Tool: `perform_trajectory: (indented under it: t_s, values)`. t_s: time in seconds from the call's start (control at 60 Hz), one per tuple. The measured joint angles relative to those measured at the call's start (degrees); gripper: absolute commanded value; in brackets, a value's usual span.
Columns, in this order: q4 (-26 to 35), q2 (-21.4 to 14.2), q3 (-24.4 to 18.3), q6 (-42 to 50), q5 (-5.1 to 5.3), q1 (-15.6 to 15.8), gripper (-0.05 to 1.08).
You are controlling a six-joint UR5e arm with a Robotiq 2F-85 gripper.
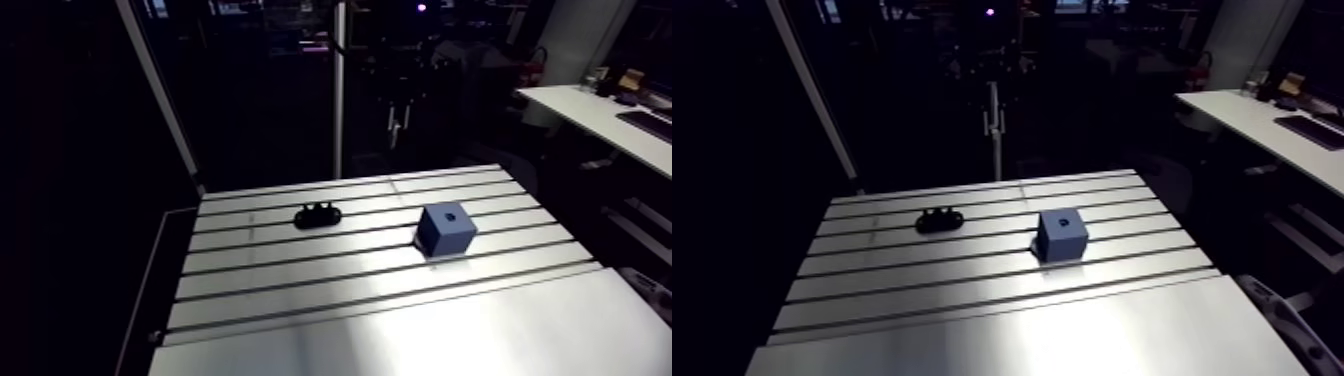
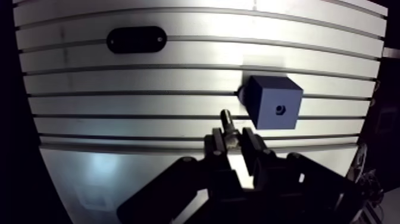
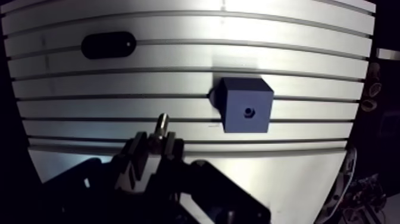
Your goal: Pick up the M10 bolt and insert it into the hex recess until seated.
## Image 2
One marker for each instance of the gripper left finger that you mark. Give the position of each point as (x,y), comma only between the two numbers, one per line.
(175,187)

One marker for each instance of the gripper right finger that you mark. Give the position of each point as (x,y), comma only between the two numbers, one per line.
(281,178)

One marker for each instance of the steel bolt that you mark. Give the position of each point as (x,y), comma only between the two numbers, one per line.
(229,129)

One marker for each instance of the dark blue-grey block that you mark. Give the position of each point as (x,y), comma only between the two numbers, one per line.
(272,101)

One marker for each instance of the black oval holder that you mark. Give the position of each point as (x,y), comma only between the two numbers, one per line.
(136,39)

